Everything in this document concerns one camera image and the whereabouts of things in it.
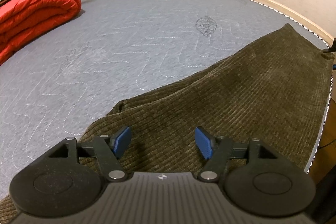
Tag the olive green corduroy pants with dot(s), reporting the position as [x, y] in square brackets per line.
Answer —
[276, 89]

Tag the wooden bed frame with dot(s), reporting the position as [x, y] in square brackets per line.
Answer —
[303, 21]

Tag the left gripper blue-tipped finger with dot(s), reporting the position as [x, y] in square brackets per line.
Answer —
[331, 49]

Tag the blue quilted mattress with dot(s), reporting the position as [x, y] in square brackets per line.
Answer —
[60, 83]

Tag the red folded quilt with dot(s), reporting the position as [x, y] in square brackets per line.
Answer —
[22, 21]

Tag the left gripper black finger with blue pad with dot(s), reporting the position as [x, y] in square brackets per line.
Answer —
[107, 150]
[218, 152]

